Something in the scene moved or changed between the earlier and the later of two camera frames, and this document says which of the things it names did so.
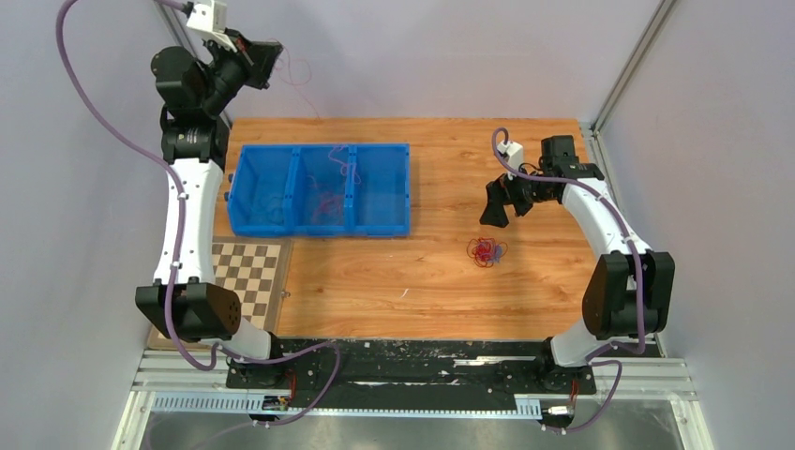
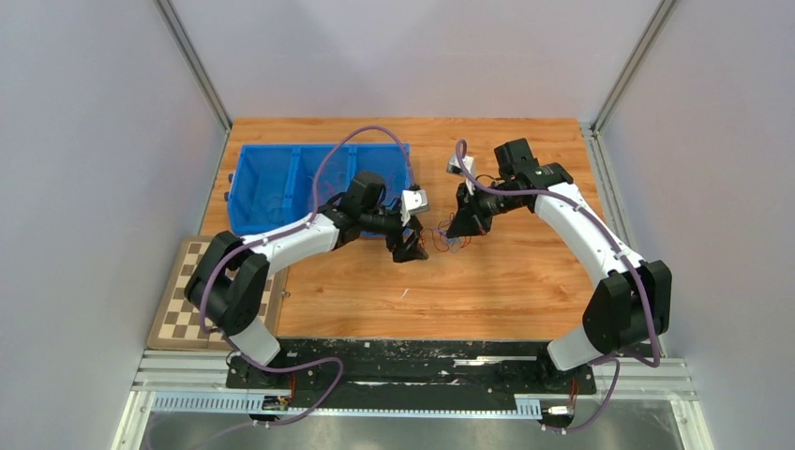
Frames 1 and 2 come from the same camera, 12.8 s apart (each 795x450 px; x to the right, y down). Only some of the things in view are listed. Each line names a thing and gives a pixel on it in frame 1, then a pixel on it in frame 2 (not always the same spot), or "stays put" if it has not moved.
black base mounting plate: (344, 376) stays put
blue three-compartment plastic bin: (328, 190) stays put
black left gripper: (255, 60) -> (412, 249)
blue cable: (497, 255) -> (454, 244)
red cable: (486, 251) -> (434, 239)
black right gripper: (499, 192) -> (470, 219)
